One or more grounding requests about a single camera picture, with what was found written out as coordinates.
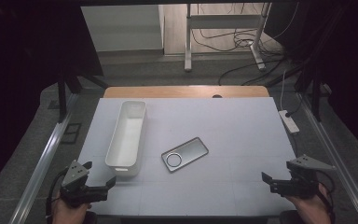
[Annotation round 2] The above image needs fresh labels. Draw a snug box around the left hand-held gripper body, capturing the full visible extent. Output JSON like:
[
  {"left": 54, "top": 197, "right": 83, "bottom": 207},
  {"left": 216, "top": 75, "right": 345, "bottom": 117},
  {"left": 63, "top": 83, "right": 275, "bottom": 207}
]
[{"left": 60, "top": 160, "right": 108, "bottom": 209}]

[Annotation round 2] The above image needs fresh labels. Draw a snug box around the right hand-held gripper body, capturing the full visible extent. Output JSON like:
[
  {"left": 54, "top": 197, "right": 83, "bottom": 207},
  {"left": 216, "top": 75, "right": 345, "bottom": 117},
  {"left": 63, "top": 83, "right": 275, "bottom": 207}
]
[{"left": 269, "top": 154, "right": 337, "bottom": 200}]

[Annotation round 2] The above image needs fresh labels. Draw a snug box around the white plastic storage box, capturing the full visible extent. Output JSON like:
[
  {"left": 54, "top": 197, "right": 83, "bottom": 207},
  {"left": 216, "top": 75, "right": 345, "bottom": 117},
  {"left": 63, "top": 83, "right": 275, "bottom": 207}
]
[{"left": 104, "top": 100, "right": 147, "bottom": 178}]

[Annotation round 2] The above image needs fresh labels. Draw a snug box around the grey phone case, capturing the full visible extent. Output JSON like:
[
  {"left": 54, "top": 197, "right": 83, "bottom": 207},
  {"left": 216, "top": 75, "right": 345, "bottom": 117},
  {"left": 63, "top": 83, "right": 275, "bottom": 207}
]
[{"left": 160, "top": 136, "right": 210, "bottom": 174}]

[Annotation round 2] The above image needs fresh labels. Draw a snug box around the person's right hand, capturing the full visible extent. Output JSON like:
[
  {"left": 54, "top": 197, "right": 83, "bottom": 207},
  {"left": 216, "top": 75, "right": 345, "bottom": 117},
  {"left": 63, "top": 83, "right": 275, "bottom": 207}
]
[{"left": 287, "top": 183, "right": 332, "bottom": 224}]

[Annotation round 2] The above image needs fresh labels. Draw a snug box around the person's left hand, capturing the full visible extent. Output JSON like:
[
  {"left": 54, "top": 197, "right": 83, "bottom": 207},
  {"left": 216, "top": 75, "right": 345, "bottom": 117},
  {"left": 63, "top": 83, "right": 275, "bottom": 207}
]
[{"left": 51, "top": 194, "right": 91, "bottom": 224}]

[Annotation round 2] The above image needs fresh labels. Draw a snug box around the black floor plate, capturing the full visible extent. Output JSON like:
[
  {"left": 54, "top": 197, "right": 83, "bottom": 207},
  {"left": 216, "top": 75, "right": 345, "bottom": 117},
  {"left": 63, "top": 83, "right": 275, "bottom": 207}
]
[{"left": 60, "top": 122, "right": 82, "bottom": 145}]

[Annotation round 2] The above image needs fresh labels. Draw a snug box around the white power strip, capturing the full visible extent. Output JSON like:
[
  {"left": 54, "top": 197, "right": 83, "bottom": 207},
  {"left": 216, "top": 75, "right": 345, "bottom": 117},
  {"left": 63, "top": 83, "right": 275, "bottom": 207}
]
[{"left": 278, "top": 109, "right": 301, "bottom": 135}]

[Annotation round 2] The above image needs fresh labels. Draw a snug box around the white table mat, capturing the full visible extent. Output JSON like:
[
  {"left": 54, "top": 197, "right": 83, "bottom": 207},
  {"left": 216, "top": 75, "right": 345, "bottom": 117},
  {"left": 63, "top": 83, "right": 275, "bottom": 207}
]
[{"left": 78, "top": 96, "right": 297, "bottom": 217}]

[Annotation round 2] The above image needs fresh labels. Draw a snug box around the black metal stand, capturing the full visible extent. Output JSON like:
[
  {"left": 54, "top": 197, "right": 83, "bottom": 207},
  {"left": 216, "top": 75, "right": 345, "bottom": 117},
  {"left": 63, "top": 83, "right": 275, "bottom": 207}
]
[
  {"left": 56, "top": 72, "right": 110, "bottom": 123},
  {"left": 293, "top": 66, "right": 324, "bottom": 122}
]

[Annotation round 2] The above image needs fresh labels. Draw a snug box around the white cabinet panel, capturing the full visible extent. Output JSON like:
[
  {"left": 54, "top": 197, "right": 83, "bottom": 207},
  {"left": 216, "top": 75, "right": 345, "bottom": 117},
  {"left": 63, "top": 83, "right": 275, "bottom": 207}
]
[{"left": 80, "top": 4, "right": 165, "bottom": 52}]

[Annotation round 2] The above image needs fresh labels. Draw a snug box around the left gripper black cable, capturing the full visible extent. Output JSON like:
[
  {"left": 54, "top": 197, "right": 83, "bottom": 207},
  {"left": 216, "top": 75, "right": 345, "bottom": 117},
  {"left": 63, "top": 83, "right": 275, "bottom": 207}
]
[{"left": 45, "top": 167, "right": 70, "bottom": 219}]

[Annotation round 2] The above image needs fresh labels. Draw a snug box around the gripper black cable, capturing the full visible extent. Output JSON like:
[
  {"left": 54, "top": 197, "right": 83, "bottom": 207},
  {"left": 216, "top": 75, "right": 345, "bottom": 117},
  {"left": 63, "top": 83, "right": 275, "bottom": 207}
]
[
  {"left": 45, "top": 167, "right": 70, "bottom": 219},
  {"left": 315, "top": 169, "right": 337, "bottom": 220}
]

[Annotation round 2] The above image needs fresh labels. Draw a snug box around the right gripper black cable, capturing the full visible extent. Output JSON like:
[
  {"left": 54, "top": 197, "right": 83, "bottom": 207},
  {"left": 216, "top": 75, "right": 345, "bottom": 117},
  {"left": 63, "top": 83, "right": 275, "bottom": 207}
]
[{"left": 315, "top": 169, "right": 337, "bottom": 220}]

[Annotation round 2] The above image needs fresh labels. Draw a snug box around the aluminium floor rail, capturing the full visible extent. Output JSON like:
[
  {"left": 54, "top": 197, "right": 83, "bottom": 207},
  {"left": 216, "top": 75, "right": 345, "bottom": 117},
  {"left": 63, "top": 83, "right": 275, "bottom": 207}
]
[
  {"left": 296, "top": 92, "right": 358, "bottom": 224},
  {"left": 8, "top": 92, "right": 79, "bottom": 224}
]

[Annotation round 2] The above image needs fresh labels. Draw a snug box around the black plug cable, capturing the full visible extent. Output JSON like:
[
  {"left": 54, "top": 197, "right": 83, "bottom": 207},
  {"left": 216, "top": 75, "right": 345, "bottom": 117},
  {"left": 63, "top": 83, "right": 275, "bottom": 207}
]
[{"left": 286, "top": 92, "right": 306, "bottom": 119}]

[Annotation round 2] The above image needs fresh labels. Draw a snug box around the white power strip cable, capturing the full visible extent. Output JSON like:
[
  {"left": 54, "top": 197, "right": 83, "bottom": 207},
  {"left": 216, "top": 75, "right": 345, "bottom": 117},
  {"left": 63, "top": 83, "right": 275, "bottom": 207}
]
[{"left": 279, "top": 69, "right": 289, "bottom": 112}]

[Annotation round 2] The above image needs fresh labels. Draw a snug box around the long black floor cable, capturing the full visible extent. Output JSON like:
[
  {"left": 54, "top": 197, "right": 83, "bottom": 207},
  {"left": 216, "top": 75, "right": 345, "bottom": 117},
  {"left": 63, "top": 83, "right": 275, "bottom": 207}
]
[{"left": 217, "top": 58, "right": 286, "bottom": 87}]

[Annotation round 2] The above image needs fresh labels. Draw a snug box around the tangle of black floor cables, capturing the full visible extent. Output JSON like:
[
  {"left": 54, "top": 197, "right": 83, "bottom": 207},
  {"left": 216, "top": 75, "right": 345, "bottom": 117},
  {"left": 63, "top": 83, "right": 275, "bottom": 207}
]
[{"left": 190, "top": 3, "right": 301, "bottom": 58}]

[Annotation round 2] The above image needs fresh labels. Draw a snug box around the white metal desk frame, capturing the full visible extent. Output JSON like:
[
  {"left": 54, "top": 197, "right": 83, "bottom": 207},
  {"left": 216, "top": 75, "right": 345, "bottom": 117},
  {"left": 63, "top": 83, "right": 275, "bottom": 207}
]
[{"left": 184, "top": 3, "right": 272, "bottom": 73}]

